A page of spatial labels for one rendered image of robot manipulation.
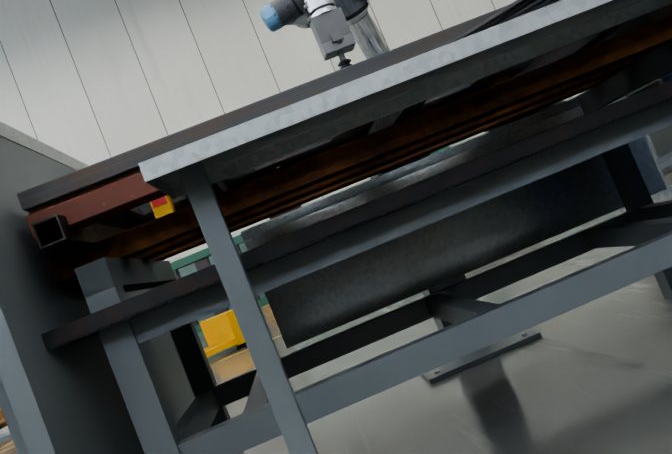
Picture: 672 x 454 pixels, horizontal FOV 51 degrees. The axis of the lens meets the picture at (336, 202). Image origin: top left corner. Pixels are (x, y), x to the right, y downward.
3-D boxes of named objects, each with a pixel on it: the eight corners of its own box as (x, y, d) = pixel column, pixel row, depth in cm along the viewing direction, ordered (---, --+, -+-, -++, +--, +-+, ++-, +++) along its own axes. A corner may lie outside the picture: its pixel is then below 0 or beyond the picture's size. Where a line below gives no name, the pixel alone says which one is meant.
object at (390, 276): (667, 188, 225) (623, 88, 227) (286, 348, 213) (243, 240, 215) (660, 190, 229) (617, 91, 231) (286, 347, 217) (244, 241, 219)
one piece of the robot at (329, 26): (303, 1, 180) (328, 59, 179) (336, -11, 181) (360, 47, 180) (302, 15, 190) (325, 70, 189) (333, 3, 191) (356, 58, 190)
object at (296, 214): (623, 88, 227) (619, 79, 227) (243, 240, 215) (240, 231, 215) (596, 102, 247) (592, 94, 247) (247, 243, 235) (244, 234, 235)
